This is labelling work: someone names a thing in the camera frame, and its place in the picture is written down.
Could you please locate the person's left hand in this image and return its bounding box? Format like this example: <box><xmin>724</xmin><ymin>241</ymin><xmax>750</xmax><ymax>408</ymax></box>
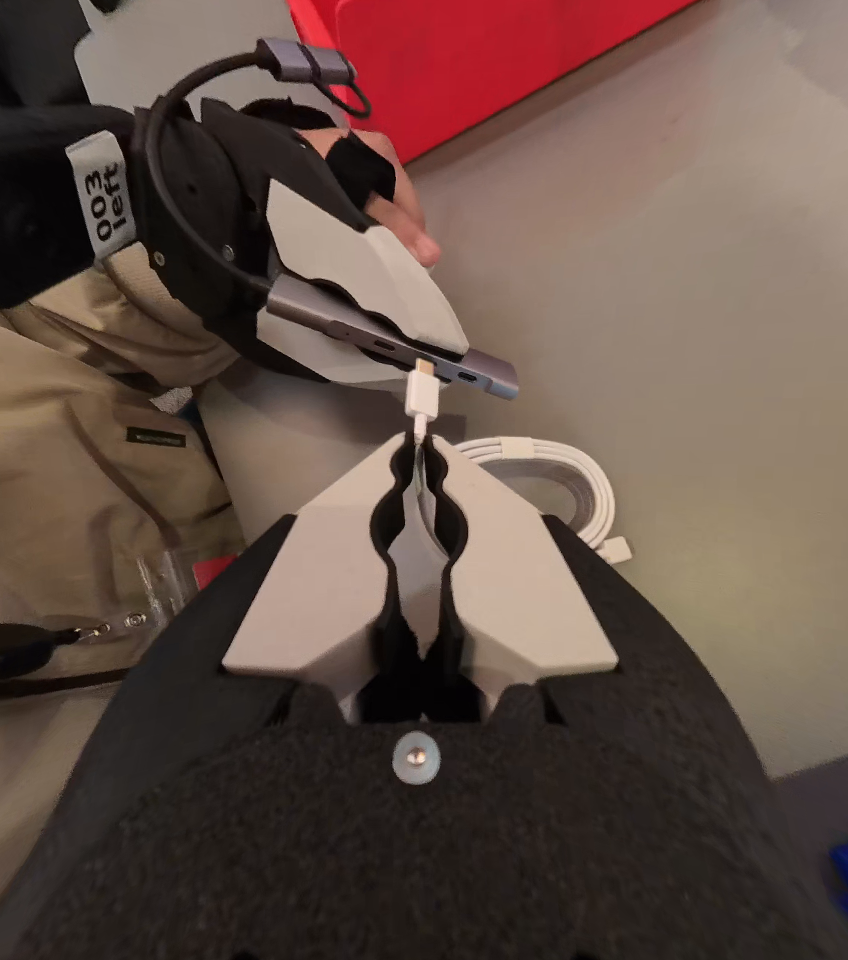
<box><xmin>296</xmin><ymin>127</ymin><xmax>442</xmax><ymax>269</ymax></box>

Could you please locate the grey hub with black cable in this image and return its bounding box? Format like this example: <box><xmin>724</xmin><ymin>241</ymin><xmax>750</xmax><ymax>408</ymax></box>
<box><xmin>146</xmin><ymin>37</ymin><xmax>521</xmax><ymax>402</ymax></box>

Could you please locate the grey desk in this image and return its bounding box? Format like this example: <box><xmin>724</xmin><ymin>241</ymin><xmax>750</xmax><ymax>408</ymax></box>
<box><xmin>75</xmin><ymin>0</ymin><xmax>848</xmax><ymax>781</ymax></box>

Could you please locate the person's left forearm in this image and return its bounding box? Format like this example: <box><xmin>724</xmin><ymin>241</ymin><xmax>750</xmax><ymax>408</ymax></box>
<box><xmin>0</xmin><ymin>243</ymin><xmax>260</xmax><ymax>391</ymax></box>

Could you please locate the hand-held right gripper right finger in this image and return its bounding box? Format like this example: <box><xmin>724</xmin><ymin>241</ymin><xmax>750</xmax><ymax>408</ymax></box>
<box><xmin>424</xmin><ymin>436</ymin><xmax>620</xmax><ymax>680</ymax></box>

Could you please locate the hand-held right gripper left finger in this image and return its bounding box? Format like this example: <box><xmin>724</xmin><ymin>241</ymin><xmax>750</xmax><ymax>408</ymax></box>
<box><xmin>221</xmin><ymin>432</ymin><xmax>404</xmax><ymax>676</ymax></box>

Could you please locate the red plastic bin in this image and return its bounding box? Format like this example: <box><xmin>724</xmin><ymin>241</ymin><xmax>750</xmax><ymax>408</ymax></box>
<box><xmin>287</xmin><ymin>0</ymin><xmax>698</xmax><ymax>166</ymax></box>

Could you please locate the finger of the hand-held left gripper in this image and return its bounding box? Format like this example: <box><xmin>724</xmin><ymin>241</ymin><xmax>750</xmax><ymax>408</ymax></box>
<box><xmin>255</xmin><ymin>303</ymin><xmax>413</xmax><ymax>393</ymax></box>
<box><xmin>265</xmin><ymin>178</ymin><xmax>471</xmax><ymax>357</ymax></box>

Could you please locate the white cable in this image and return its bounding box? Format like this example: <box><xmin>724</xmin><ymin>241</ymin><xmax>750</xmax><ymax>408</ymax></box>
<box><xmin>403</xmin><ymin>358</ymin><xmax>631</xmax><ymax>565</ymax></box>

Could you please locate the clear badge holder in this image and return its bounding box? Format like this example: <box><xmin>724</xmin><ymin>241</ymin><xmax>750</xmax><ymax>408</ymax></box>
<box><xmin>135</xmin><ymin>547</ymin><xmax>203</xmax><ymax>639</ymax></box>

